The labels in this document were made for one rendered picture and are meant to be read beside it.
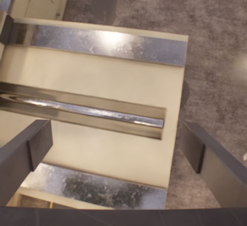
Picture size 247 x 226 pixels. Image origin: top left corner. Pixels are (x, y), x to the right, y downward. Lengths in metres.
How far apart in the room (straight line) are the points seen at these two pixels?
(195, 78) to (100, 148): 1.13
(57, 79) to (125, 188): 0.65
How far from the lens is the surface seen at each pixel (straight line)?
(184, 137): 0.16
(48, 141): 0.17
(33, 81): 1.06
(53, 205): 1.49
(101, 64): 0.94
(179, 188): 1.69
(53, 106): 0.97
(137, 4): 1.98
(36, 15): 1.74
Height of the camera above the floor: 1.57
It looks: 81 degrees down
